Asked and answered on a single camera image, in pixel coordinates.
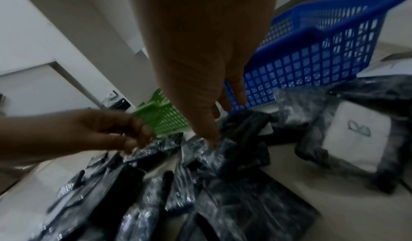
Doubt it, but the white paper sheet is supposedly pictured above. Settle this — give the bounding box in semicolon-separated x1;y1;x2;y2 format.
357;54;412;78

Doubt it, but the pile of black plastic packets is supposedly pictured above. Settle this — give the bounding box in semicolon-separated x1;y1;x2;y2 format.
32;110;322;241

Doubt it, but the grey crinkled plastic packet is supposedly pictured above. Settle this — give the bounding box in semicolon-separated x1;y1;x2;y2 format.
273;87;337;134

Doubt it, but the black box-shaped device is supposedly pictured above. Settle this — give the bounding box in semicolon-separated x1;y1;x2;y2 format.
108;98;136;110

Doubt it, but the person's right hand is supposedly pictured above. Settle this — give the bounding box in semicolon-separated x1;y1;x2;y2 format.
123;0;278;150

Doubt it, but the person's left hand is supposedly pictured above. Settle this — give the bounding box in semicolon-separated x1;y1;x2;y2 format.
30;109;156;157

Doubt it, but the person's left forearm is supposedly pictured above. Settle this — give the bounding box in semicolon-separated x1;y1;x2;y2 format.
0;116;33;162

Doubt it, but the green plastic lattice basket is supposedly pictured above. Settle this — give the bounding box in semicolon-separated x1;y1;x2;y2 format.
131;88;191;137

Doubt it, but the blue plastic lattice basket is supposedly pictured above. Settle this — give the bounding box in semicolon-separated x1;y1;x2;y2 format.
224;0;412;113

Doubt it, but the large black white-label packet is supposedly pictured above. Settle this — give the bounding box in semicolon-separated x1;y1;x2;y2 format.
294;76;412;195

